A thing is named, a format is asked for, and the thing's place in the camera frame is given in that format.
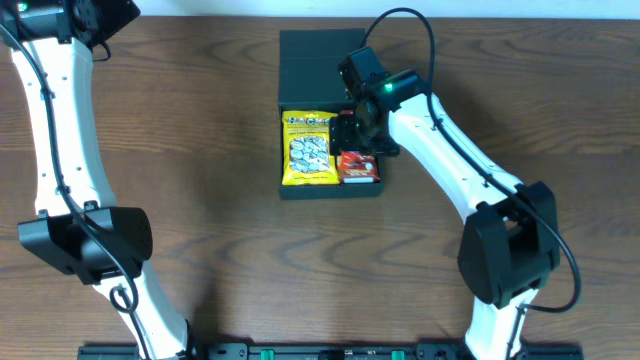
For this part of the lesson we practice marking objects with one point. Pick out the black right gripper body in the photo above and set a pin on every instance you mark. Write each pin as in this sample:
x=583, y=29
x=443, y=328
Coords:
x=351, y=135

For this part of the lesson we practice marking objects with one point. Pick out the red Hello Panda box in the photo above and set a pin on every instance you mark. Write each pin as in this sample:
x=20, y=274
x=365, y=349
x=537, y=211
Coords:
x=353, y=167

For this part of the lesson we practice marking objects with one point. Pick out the yellow Hacks candy bag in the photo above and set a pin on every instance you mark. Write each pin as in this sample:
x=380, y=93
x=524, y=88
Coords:
x=306, y=150

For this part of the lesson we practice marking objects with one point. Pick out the black gift box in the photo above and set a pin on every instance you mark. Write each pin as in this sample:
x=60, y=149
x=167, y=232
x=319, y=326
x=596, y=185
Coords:
x=309, y=80

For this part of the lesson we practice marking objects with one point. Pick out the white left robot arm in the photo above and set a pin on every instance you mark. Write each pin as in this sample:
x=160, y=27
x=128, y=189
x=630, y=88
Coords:
x=79, y=228

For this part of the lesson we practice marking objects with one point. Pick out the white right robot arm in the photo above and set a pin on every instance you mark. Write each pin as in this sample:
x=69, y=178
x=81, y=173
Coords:
x=509, y=242

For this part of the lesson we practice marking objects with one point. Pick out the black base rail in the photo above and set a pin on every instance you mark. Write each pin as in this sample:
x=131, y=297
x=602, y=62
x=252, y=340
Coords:
x=422, y=351

